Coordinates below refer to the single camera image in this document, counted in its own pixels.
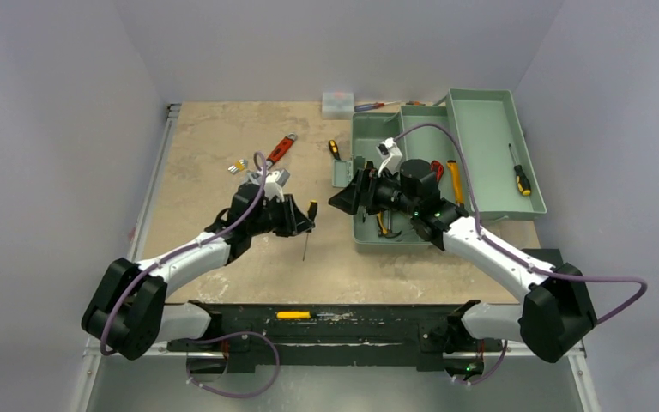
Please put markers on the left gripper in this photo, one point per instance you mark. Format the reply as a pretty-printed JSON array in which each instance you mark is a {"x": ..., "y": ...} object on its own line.
[{"x": 290, "y": 225}]

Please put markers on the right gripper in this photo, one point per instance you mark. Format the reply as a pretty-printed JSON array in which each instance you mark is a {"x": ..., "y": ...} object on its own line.
[{"x": 363, "y": 191}]

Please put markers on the medium black yellow screwdriver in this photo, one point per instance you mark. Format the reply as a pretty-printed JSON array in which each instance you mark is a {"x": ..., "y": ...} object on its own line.
[{"x": 306, "y": 244}]

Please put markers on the stubby black yellow screwdriver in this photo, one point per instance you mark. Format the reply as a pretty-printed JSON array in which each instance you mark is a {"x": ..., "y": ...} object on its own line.
[{"x": 334, "y": 150}]

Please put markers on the yellow needle nose pliers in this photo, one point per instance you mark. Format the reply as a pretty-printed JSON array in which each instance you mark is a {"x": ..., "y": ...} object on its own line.
[{"x": 384, "y": 222}]

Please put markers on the yellow black utility knife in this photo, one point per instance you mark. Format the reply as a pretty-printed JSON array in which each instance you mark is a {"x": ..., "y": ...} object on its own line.
[{"x": 456, "y": 182}]

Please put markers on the green plastic tool box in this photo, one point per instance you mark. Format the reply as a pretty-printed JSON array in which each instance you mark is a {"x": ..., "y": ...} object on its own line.
[{"x": 484, "y": 121}]

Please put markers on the long black yellow screwdriver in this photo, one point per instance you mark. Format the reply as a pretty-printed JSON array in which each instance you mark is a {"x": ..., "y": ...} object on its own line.
[{"x": 522, "y": 181}]

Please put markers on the red black utility knife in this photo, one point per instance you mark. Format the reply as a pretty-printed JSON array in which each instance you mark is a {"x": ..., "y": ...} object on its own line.
[{"x": 438, "y": 170}]

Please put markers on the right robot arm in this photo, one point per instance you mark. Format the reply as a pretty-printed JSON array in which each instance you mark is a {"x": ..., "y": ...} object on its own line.
[{"x": 554, "y": 310}]

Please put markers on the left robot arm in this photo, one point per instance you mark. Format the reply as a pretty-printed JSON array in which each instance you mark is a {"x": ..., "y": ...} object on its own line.
[{"x": 127, "y": 312}]

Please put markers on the red adjustable wrench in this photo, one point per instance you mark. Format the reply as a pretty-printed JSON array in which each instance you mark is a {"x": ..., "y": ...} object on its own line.
[{"x": 281, "y": 149}]

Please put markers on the red blue small screwdriver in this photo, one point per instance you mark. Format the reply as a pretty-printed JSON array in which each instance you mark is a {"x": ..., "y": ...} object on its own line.
[{"x": 373, "y": 106}]

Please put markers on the small clear parts box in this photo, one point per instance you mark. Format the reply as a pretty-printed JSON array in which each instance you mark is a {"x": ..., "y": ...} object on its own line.
[{"x": 337, "y": 105}]

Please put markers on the small yellow hex key set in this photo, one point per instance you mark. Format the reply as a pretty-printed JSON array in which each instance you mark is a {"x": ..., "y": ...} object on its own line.
[{"x": 238, "y": 166}]

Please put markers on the yellow precision screwdriver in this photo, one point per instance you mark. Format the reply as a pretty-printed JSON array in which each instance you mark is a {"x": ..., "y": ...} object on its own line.
[{"x": 301, "y": 315}]

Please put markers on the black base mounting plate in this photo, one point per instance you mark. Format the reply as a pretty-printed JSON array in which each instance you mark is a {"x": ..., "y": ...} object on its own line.
[{"x": 428, "y": 338}]

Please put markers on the right black corner block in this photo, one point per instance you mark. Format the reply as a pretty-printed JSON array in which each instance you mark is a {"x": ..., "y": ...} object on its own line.
[{"x": 549, "y": 255}]

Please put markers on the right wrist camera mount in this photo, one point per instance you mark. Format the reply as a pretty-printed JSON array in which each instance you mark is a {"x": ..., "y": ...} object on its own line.
[{"x": 391, "y": 157}]

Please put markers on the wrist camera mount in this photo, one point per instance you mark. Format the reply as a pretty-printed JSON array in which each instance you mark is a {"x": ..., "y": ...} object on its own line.
[
  {"x": 273, "y": 185},
  {"x": 391, "y": 157}
]

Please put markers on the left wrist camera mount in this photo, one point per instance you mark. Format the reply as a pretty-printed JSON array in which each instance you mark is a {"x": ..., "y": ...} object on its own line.
[{"x": 273, "y": 185}]

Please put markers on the aluminium rail frame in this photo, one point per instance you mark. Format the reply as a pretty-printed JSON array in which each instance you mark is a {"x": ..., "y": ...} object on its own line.
[{"x": 129, "y": 312}]

